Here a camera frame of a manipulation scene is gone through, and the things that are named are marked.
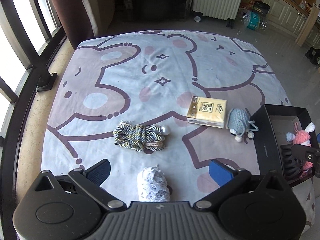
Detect plastic water bottle pack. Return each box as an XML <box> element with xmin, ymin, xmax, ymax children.
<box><xmin>241</xmin><ymin>10</ymin><xmax>267</xmax><ymax>31</ymax></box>

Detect red snack bag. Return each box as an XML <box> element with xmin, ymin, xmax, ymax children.
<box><xmin>239</xmin><ymin>0</ymin><xmax>255</xmax><ymax>10</ymax></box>

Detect dark tv cabinet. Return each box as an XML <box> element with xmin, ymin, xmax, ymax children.
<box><xmin>115</xmin><ymin>0</ymin><xmax>192</xmax><ymax>22</ymax></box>

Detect black cardboard box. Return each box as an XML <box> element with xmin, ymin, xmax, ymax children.
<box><xmin>251</xmin><ymin>104</ymin><xmax>319</xmax><ymax>187</ymax></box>

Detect striped rope scrunchie with pearl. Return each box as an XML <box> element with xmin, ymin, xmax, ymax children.
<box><xmin>112</xmin><ymin>121</ymin><xmax>171</xmax><ymax>152</ymax></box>

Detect yellow tissue pack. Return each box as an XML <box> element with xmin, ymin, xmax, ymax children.
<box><xmin>187</xmin><ymin>96</ymin><xmax>227</xmax><ymax>128</ymax></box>

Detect grey crochet elephant toy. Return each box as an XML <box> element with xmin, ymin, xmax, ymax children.
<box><xmin>226</xmin><ymin>108</ymin><xmax>259</xmax><ymax>142</ymax></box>

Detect cartoon bear bed sheet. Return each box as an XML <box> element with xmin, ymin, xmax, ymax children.
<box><xmin>41</xmin><ymin>29</ymin><xmax>316</xmax><ymax>233</ymax></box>

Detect black window frame railing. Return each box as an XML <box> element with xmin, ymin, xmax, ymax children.
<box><xmin>1</xmin><ymin>0</ymin><xmax>66</xmax><ymax>239</ymax></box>

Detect cream kitchen cabinets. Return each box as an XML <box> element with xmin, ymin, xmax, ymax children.
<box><xmin>261</xmin><ymin>0</ymin><xmax>319</xmax><ymax>38</ymax></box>

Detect pink crochet bunny doll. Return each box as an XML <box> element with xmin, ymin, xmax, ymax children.
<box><xmin>286</xmin><ymin>122</ymin><xmax>315</xmax><ymax>178</ymax></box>

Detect black bag on floor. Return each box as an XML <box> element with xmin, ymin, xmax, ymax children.
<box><xmin>252</xmin><ymin>1</ymin><xmax>271</xmax><ymax>17</ymax></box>

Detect black hair claw clip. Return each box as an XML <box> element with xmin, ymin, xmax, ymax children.
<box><xmin>280</xmin><ymin>144</ymin><xmax>304</xmax><ymax>180</ymax></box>

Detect white lace scrunchie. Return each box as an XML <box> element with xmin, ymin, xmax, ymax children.
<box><xmin>137</xmin><ymin>166</ymin><xmax>170</xmax><ymax>202</ymax></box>

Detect dark brown curtain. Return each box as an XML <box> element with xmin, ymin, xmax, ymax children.
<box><xmin>52</xmin><ymin>0</ymin><xmax>114</xmax><ymax>49</ymax></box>

